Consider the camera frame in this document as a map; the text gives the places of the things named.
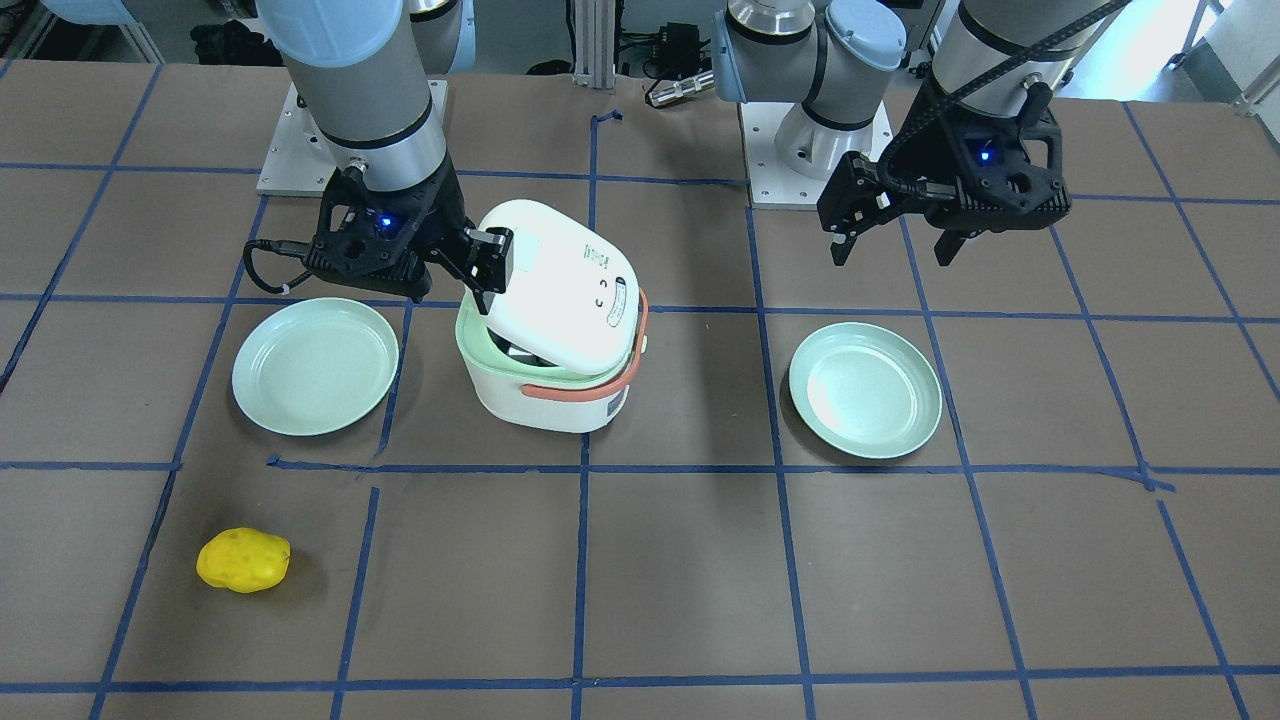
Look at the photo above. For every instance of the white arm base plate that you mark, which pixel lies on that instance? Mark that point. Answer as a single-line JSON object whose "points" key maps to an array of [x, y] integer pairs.
{"points": [[301, 159]]}

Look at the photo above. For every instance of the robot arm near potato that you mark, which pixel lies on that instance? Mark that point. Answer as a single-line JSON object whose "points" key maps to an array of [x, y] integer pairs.
{"points": [[363, 69]]}

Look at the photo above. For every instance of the black gripper body near potato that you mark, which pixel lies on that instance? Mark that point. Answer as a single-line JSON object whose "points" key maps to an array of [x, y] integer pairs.
{"points": [[443, 213]]}

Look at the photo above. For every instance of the white rice cooker orange handle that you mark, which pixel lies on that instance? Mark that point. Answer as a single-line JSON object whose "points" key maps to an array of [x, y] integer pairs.
{"points": [[559, 349]]}

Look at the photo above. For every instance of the yellow toy potato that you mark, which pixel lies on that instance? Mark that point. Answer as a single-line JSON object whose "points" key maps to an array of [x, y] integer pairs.
{"points": [[244, 560]]}

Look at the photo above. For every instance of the aluminium frame post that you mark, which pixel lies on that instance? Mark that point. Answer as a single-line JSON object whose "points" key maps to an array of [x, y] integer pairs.
{"points": [[594, 31]]}

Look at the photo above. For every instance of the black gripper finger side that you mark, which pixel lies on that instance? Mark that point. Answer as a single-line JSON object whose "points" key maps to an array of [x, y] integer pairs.
{"points": [[949, 244], [855, 200]]}

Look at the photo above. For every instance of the green plate far side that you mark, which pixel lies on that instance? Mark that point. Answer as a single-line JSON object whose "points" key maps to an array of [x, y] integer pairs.
{"points": [[865, 390]]}

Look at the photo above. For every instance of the green plate near potato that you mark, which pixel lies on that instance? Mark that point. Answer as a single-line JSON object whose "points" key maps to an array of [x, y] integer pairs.
{"points": [[315, 367]]}

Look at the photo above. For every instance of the black gripper finger potato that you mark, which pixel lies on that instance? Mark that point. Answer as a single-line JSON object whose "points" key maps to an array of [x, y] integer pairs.
{"points": [[481, 259]]}

